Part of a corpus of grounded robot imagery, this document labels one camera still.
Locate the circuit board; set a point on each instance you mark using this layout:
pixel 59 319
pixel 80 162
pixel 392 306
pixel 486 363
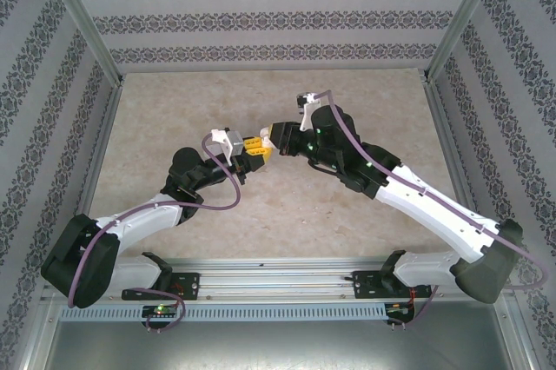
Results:
pixel 399 310
pixel 160 310

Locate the aluminium table side rail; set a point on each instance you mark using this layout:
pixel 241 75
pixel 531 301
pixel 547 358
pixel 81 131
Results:
pixel 93 170
pixel 443 127

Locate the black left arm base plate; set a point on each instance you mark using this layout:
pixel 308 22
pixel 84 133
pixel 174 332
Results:
pixel 189 285

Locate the right circuit board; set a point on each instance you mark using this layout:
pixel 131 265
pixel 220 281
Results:
pixel 399 310

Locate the left circuit board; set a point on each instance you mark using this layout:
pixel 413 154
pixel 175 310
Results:
pixel 160 310

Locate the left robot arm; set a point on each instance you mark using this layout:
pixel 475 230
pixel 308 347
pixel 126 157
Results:
pixel 139 222

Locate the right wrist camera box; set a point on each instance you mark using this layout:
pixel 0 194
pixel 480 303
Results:
pixel 309 109

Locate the sheet metal tray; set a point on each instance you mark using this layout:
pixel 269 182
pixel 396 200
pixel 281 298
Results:
pixel 278 344

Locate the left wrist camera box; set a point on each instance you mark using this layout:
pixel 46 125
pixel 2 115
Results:
pixel 234 144

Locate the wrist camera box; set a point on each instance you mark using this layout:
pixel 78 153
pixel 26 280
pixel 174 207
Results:
pixel 234 144
pixel 309 109

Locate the aluminium mounting rail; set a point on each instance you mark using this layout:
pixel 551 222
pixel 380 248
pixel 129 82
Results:
pixel 269 279

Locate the aluminium frame post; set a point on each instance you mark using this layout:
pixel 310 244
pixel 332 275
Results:
pixel 465 18
pixel 82 18

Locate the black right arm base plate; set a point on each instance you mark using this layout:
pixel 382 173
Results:
pixel 365 285

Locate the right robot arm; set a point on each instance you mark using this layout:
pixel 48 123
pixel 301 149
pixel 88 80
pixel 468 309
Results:
pixel 434 222

